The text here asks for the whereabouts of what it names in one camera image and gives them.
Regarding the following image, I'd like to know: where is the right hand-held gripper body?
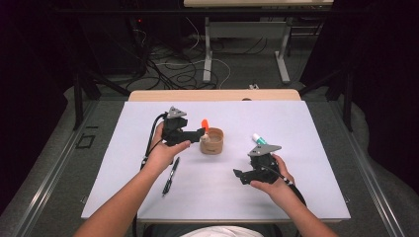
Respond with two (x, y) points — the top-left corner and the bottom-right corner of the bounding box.
(243, 143), (283, 186)

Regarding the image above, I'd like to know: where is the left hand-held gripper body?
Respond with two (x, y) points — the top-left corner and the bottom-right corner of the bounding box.
(161, 106), (196, 147)

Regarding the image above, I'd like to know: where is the brown pen holder cup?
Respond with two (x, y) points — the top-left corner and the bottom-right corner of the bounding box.
(199, 127), (225, 156)

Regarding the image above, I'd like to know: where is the white and green glue stick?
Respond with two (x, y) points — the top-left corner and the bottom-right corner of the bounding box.
(252, 132), (269, 146)

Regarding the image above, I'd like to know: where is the black pen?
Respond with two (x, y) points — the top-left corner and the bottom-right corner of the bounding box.
(161, 156), (181, 198)

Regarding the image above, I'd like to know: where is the person's right hand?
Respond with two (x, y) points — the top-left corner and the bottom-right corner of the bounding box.
(250, 153), (295, 202)

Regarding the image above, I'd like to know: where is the person's left hand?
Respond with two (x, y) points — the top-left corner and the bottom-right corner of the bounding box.
(141, 121), (192, 176)

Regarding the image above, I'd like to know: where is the white table mat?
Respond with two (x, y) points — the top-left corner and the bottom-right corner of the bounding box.
(81, 100), (352, 221)

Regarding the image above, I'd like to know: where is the light wooden table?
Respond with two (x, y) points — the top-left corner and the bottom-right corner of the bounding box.
(81, 88), (352, 225)

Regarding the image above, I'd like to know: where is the person's white shirt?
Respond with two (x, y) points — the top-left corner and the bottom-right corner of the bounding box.
(179, 226), (260, 237)

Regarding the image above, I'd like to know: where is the black computer tower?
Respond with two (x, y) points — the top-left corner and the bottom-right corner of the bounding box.
(126, 15), (149, 79)

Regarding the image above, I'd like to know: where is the black metal stand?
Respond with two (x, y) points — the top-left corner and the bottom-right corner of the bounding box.
(298, 67), (355, 132)
(72, 70), (131, 131)

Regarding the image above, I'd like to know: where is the white desk with metal legs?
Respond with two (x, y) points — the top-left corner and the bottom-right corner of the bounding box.
(183, 0), (334, 84)

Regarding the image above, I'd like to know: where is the black horizontal bar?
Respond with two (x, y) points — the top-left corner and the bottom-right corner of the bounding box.
(55, 8), (364, 16)

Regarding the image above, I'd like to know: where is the black curtain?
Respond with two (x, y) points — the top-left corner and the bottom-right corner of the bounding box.
(300, 0), (419, 196)
(0, 0), (77, 213)

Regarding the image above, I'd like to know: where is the left hand-held gripper cable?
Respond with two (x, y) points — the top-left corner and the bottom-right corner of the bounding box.
(131, 112), (170, 237)

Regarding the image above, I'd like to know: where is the hand-held gripper cable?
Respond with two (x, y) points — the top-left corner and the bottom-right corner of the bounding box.
(266, 163), (308, 209)
(131, 112), (170, 237)

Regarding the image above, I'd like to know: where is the right hand-held gripper cable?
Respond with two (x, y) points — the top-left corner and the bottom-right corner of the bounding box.
(266, 163), (308, 209)

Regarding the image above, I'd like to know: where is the tangle of black floor cables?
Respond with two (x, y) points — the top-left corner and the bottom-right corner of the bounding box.
(131, 29), (220, 92)

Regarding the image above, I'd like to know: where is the long white floor cable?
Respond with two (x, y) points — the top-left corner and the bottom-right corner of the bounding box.
(154, 58), (232, 90)

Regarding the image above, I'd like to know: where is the aluminium floor rail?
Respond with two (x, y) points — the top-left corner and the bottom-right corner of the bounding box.
(329, 100), (407, 237)
(13, 100), (100, 237)

